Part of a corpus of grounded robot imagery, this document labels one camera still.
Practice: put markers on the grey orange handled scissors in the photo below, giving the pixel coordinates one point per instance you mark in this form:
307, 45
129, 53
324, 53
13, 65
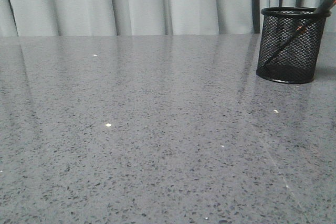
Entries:
324, 7

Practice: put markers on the pale grey curtain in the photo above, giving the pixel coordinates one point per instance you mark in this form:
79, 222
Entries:
136, 17

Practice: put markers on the black mesh pen bucket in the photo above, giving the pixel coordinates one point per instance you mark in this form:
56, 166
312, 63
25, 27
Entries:
290, 43

